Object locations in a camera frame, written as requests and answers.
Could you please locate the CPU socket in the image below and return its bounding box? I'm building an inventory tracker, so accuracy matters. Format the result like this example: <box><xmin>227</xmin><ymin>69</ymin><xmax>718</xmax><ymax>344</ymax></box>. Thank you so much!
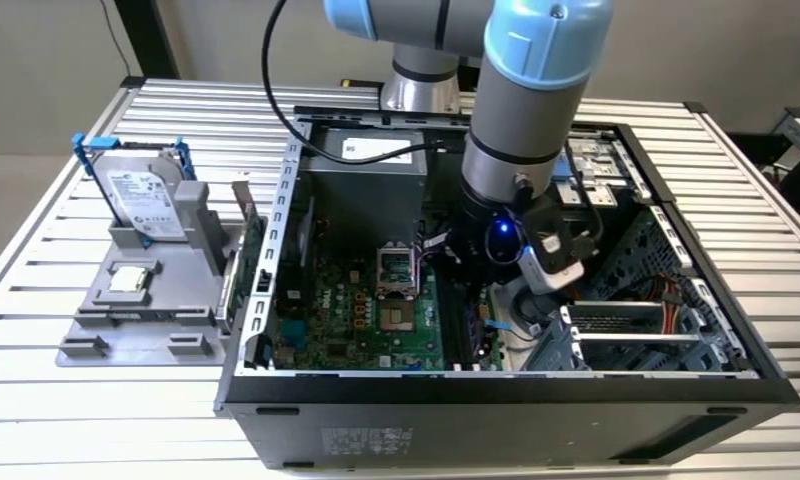
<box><xmin>376</xmin><ymin>295</ymin><xmax>420</xmax><ymax>334</ymax></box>

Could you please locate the grey power supply box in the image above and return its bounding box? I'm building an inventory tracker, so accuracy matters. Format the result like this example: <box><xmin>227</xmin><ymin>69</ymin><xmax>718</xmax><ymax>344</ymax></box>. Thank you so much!
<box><xmin>299</xmin><ymin>127</ymin><xmax>430</xmax><ymax>251</ymax></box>

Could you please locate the grey metal drive bay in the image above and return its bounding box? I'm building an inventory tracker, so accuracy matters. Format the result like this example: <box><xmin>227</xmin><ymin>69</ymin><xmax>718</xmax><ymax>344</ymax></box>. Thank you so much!
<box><xmin>552</xmin><ymin>128</ymin><xmax>634</xmax><ymax>211</ymax></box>

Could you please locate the green motherboard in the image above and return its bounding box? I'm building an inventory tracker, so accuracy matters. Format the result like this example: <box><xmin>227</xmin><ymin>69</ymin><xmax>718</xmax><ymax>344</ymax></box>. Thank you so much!
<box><xmin>272</xmin><ymin>244</ymin><xmax>508</xmax><ymax>372</ymax></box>

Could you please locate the metal disk bay cage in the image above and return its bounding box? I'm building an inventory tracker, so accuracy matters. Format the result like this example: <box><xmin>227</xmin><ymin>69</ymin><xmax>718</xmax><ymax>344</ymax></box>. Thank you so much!
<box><xmin>526</xmin><ymin>299</ymin><xmax>733</xmax><ymax>374</ymax></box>

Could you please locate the black open PC case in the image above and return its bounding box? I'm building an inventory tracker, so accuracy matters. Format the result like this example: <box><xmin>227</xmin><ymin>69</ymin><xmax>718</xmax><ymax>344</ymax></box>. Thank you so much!
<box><xmin>212</xmin><ymin>104</ymin><xmax>800</xmax><ymax>471</ymax></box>

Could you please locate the grey parts rack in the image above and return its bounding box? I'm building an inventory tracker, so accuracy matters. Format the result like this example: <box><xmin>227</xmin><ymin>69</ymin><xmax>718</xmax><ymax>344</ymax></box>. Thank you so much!
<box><xmin>53</xmin><ymin>169</ymin><xmax>268</xmax><ymax>369</ymax></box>

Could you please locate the hard disk in blue carrier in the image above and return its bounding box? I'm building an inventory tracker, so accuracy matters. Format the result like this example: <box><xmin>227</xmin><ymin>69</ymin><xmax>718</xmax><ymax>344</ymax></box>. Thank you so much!
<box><xmin>69</xmin><ymin>132</ymin><xmax>199</xmax><ymax>251</ymax></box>

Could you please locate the silver CPU chip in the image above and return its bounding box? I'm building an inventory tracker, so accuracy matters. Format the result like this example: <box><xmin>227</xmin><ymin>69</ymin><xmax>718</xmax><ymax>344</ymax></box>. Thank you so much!
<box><xmin>109</xmin><ymin>267</ymin><xmax>149</xmax><ymax>292</ymax></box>

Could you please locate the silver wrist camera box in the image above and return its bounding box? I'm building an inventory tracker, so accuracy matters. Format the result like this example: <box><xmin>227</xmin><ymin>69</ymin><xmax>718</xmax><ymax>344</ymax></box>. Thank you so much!
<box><xmin>516</xmin><ymin>199</ymin><xmax>587</xmax><ymax>296</ymax></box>

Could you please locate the metal socket cover frame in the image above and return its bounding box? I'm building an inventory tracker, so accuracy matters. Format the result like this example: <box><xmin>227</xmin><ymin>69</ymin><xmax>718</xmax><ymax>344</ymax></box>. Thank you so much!
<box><xmin>375</xmin><ymin>242</ymin><xmax>420</xmax><ymax>300</ymax></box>

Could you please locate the orange wire bundle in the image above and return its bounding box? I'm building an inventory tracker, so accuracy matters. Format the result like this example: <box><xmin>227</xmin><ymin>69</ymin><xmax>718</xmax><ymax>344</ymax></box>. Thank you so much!
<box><xmin>645</xmin><ymin>276</ymin><xmax>683</xmax><ymax>336</ymax></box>

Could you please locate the graphics card with metal bracket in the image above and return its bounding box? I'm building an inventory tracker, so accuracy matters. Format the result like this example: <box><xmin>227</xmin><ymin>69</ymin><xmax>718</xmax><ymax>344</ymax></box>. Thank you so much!
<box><xmin>216</xmin><ymin>172</ymin><xmax>272</xmax><ymax>336</ymax></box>

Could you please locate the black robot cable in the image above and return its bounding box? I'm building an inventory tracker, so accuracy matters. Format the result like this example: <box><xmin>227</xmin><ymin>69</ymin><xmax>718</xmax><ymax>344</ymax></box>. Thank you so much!
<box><xmin>260</xmin><ymin>0</ymin><xmax>455</xmax><ymax>164</ymax></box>

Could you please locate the black upright post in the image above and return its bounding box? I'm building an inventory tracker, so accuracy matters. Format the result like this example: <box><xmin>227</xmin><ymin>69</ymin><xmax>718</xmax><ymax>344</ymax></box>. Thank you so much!
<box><xmin>116</xmin><ymin>0</ymin><xmax>181</xmax><ymax>80</ymax></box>

